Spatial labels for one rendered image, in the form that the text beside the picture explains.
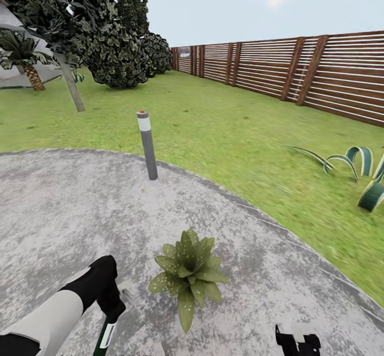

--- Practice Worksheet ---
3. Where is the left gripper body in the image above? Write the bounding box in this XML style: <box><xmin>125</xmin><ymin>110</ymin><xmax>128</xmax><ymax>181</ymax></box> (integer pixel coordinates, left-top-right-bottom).
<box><xmin>96</xmin><ymin>287</ymin><xmax>126</xmax><ymax>323</ymax></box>

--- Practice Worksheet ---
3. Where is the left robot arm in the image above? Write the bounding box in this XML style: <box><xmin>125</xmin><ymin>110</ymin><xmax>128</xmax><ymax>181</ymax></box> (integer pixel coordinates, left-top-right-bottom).
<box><xmin>0</xmin><ymin>255</ymin><xmax>139</xmax><ymax>356</ymax></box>

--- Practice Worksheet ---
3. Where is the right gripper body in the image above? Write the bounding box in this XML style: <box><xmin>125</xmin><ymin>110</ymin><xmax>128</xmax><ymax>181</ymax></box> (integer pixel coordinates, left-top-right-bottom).
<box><xmin>280</xmin><ymin>334</ymin><xmax>321</xmax><ymax>356</ymax></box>

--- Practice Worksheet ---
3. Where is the insectifuge atomizer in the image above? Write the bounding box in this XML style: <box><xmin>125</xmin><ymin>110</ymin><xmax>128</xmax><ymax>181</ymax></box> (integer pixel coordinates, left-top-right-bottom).
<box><xmin>92</xmin><ymin>317</ymin><xmax>117</xmax><ymax>356</ymax></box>

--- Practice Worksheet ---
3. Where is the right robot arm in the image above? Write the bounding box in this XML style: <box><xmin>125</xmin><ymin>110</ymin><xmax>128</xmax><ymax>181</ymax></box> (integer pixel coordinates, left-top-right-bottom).
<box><xmin>275</xmin><ymin>322</ymin><xmax>322</xmax><ymax>356</ymax></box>

